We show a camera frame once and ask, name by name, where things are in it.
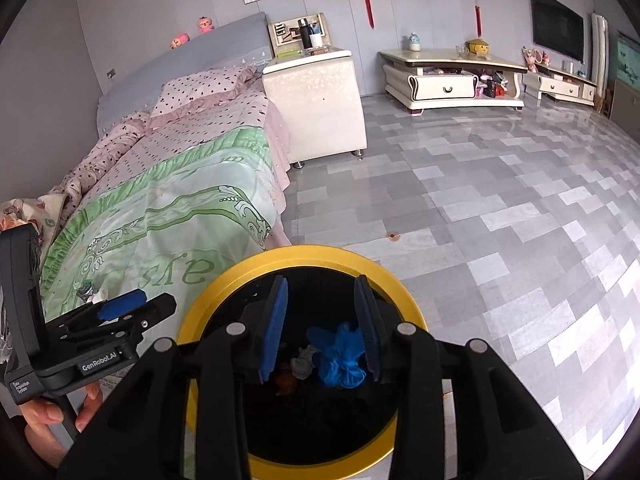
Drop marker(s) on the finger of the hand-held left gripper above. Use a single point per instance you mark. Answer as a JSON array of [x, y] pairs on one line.
[[157, 310], [122, 305]]

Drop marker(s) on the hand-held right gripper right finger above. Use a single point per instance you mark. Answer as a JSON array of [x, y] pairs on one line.
[[369, 332]]

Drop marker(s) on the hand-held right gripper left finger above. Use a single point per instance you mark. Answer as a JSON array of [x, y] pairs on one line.
[[272, 332]]

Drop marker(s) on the blue rubber glove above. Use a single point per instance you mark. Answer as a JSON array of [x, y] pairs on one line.
[[340, 360]]

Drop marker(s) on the orange peel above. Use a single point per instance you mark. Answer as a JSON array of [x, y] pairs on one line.
[[285, 382]]

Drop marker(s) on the yellow round bin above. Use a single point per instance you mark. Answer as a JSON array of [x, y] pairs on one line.
[[310, 255]]

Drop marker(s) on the person's left hand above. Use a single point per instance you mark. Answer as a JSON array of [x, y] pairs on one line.
[[42, 414]]

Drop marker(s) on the pink dotted quilt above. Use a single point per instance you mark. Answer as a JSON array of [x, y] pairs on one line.
[[110, 150]]

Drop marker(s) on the pink dotted bed sheet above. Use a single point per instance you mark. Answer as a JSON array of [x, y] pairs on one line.
[[215, 120]]

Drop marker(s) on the pink dotted pillow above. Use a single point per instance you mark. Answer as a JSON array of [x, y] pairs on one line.
[[200, 90]]

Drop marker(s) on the white nightstand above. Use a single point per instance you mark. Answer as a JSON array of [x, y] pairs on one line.
[[320, 105]]

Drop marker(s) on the large white tv cabinet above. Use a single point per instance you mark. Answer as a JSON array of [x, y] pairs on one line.
[[440, 87]]

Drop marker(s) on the bed with grey headboard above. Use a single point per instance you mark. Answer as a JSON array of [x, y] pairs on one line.
[[225, 45]]

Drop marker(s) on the clutter under cabinet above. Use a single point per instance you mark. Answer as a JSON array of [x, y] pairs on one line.
[[492, 85]]

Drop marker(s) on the green flat box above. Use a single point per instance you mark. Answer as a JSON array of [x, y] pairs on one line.
[[287, 52]]

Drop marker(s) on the small pale blue bottle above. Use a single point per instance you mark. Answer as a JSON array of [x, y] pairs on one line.
[[413, 42]]

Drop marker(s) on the white cup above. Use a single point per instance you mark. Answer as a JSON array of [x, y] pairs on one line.
[[316, 41]]

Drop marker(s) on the black thermos bottle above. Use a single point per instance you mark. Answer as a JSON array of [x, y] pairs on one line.
[[304, 35]]

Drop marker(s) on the yellow toy figure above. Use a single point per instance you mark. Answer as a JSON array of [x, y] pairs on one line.
[[477, 46]]

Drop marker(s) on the small white tv cabinet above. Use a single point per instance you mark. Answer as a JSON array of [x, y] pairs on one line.
[[560, 87]]

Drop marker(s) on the pink toy figures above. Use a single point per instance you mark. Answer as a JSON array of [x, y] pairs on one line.
[[531, 59]]

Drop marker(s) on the brown side cabinet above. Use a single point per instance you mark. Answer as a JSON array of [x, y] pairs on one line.
[[625, 105]]

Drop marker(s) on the white standing air conditioner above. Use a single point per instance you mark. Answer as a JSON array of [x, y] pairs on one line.
[[600, 60]]

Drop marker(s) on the green fish tank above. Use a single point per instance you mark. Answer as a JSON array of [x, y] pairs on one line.
[[627, 57]]

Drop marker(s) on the wall mounted television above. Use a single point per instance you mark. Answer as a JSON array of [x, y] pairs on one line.
[[557, 25]]

